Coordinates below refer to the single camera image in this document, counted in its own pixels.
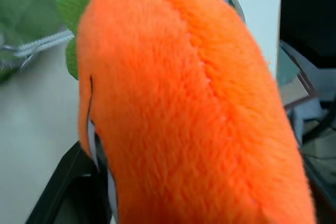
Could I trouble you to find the silver metal zipper chain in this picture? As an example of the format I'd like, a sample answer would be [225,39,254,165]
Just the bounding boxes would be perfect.
[0,29,75,74]

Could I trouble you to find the black box-shaped object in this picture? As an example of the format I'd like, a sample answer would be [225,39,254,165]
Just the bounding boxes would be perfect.
[279,0,336,70]

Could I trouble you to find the orange plush carrot charm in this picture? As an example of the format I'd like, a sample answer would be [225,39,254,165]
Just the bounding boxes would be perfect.
[56,0,318,224]

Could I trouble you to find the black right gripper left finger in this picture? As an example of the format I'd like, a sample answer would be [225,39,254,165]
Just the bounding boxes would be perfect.
[25,140,118,224]

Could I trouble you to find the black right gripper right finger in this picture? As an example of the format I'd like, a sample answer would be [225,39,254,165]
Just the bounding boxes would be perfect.
[301,153,336,224]

